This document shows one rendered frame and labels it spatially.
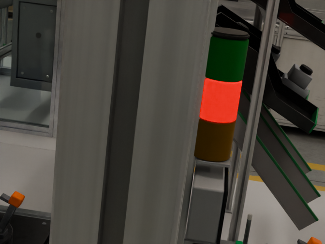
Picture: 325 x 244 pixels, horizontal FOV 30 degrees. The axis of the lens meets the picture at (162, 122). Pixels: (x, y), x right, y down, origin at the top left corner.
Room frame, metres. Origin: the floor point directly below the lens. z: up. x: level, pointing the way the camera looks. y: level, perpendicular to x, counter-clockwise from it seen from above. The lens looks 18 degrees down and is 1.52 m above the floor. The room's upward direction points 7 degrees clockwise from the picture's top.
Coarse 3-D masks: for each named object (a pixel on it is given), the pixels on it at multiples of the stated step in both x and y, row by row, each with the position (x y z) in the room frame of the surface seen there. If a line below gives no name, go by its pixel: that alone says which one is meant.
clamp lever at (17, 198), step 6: (18, 192) 0.93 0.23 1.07; (0, 198) 0.92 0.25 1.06; (6, 198) 0.92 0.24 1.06; (12, 198) 0.91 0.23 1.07; (18, 198) 0.91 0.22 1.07; (12, 204) 0.91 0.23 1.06; (18, 204) 0.91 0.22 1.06; (12, 210) 0.92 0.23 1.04; (6, 216) 0.92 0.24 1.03; (0, 222) 0.92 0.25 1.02; (6, 222) 0.92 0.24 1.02; (0, 228) 0.92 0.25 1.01
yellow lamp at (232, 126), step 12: (204, 120) 0.69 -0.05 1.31; (204, 132) 0.69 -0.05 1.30; (216, 132) 0.69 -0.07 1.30; (228, 132) 0.69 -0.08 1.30; (204, 144) 0.69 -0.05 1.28; (216, 144) 0.69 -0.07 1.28; (228, 144) 0.70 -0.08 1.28; (204, 156) 0.69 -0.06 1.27; (216, 156) 0.69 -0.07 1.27; (228, 156) 0.70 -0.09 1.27
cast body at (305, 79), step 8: (296, 64) 1.33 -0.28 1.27; (304, 64) 1.33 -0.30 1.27; (288, 72) 1.33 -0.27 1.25; (296, 72) 1.30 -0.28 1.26; (304, 72) 1.30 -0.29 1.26; (312, 72) 1.31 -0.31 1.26; (288, 80) 1.30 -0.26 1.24; (296, 80) 1.30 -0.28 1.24; (304, 80) 1.29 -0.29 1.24; (296, 88) 1.30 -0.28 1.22; (304, 88) 1.29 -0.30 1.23; (304, 96) 1.30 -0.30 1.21
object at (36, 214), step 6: (0, 210) 1.08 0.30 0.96; (6, 210) 1.08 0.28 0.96; (18, 210) 1.08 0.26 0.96; (24, 210) 1.09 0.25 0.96; (30, 210) 1.09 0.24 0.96; (30, 216) 1.06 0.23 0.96; (36, 216) 1.07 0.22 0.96; (42, 216) 1.07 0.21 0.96; (48, 216) 1.07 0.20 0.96; (186, 240) 1.05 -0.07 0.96; (192, 240) 1.05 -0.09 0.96; (222, 240) 1.06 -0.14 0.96
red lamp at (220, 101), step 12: (204, 84) 0.70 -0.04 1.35; (216, 84) 0.69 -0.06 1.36; (228, 84) 0.69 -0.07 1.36; (240, 84) 0.70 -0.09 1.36; (204, 96) 0.70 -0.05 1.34; (216, 96) 0.69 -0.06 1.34; (228, 96) 0.69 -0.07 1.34; (204, 108) 0.69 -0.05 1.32; (216, 108) 0.69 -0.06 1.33; (228, 108) 0.69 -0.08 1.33; (216, 120) 0.69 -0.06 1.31; (228, 120) 0.69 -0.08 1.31
